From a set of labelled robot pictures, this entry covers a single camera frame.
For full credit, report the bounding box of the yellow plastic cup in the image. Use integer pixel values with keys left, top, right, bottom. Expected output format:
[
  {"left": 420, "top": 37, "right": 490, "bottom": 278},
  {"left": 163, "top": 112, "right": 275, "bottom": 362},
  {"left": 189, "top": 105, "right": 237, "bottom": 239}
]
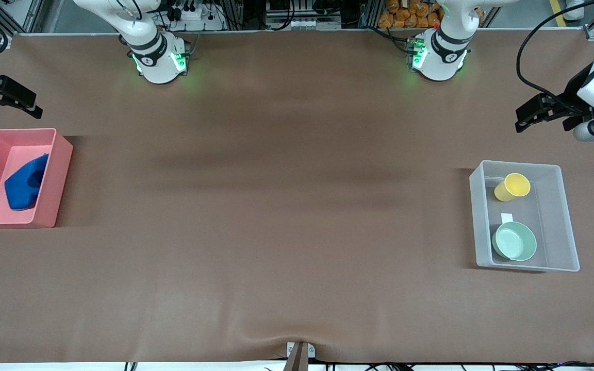
[{"left": 494, "top": 173, "right": 531, "bottom": 202}]

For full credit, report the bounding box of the blue cloth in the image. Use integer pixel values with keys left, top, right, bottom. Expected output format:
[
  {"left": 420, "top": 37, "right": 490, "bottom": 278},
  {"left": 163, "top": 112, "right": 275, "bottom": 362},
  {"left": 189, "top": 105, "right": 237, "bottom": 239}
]
[{"left": 4, "top": 154, "right": 50, "bottom": 211}]

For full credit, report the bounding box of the pale green bowl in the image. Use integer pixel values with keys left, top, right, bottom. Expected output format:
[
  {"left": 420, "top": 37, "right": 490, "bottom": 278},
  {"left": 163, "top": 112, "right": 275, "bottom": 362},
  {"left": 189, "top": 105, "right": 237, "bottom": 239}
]
[{"left": 492, "top": 222, "right": 537, "bottom": 262}]

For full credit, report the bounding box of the clear plastic bin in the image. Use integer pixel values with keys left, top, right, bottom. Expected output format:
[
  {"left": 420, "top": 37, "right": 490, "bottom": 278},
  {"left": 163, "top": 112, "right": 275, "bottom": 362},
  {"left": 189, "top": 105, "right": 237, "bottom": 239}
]
[{"left": 469, "top": 160, "right": 581, "bottom": 272}]

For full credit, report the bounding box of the white shoe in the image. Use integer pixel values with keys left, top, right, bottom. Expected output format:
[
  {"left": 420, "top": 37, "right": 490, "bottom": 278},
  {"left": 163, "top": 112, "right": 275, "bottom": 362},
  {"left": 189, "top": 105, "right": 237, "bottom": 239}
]
[{"left": 564, "top": 0, "right": 586, "bottom": 21}]

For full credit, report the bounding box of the pink plastic bin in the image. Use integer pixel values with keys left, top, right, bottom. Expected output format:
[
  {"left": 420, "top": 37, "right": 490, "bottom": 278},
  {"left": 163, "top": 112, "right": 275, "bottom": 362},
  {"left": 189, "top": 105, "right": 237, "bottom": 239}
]
[{"left": 0, "top": 128, "right": 74, "bottom": 229}]

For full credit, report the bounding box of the pile of orange items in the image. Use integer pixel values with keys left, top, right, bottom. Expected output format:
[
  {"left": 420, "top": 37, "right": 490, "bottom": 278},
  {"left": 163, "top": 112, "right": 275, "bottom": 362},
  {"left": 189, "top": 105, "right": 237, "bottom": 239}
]
[{"left": 378, "top": 0, "right": 443, "bottom": 29}]

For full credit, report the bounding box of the white power strip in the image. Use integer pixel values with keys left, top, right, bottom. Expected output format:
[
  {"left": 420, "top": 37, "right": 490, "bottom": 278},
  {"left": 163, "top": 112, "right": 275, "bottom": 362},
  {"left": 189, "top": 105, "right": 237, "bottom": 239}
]
[{"left": 166, "top": 6, "right": 225, "bottom": 31}]

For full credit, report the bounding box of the white socket row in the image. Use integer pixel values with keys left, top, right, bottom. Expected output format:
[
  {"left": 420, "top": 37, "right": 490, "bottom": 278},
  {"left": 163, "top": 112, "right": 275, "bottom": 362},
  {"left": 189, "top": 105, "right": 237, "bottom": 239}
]
[{"left": 269, "top": 16, "right": 343, "bottom": 30}]

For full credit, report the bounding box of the brown table mat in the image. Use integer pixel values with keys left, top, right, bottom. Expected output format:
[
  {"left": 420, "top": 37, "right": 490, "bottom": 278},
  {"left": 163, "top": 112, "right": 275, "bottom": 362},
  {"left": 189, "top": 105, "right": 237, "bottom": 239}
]
[{"left": 0, "top": 28, "right": 594, "bottom": 364}]

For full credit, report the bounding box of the metal table clamp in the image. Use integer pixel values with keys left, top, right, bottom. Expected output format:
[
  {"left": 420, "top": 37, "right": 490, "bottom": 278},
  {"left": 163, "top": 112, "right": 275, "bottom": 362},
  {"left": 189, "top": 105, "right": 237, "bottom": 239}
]
[{"left": 286, "top": 341, "right": 316, "bottom": 371}]

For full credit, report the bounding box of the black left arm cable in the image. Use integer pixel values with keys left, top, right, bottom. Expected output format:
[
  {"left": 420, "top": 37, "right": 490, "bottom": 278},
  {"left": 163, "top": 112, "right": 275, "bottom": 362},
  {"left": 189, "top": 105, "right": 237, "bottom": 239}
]
[{"left": 516, "top": 0, "right": 594, "bottom": 101}]

